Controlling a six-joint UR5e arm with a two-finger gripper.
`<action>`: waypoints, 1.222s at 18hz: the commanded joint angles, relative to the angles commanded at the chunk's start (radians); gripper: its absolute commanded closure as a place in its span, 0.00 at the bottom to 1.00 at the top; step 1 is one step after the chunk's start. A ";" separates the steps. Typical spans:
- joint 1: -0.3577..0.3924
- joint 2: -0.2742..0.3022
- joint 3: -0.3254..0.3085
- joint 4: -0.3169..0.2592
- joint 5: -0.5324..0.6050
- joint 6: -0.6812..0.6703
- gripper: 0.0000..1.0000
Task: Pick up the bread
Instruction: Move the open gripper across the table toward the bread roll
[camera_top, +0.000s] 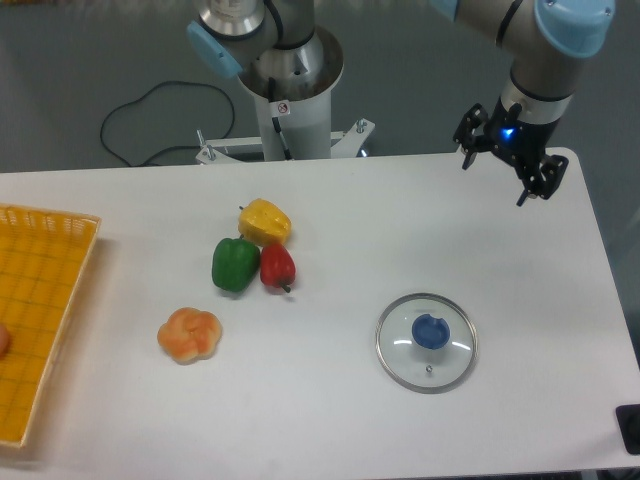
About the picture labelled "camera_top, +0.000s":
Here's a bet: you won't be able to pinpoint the black table edge device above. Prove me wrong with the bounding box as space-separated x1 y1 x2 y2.
615 404 640 455

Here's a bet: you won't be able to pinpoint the glass pot lid blue knob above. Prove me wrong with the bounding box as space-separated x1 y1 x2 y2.
375 293 479 394

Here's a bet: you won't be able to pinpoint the knotted bread roll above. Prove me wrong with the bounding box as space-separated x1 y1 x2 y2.
156 307 222 364

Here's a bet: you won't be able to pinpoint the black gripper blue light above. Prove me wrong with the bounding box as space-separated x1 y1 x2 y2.
453 94 569 207

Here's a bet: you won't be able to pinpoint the yellow woven basket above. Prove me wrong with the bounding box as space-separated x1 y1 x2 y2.
1 204 101 448

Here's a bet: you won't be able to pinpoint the black floor cable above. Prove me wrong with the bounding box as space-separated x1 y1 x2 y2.
99 80 236 168

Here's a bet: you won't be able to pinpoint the red bell pepper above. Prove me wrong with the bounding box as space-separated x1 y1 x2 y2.
260 243 296 293

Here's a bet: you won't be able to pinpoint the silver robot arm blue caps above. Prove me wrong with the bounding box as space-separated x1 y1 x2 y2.
186 1 615 199

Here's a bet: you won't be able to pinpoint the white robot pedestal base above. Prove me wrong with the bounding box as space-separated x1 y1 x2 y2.
196 27 375 164

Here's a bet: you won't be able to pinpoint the yellow bell pepper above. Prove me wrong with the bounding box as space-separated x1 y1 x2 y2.
238 198 292 247

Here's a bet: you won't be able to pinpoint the green bell pepper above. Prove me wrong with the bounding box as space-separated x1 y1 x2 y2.
211 238 261 293

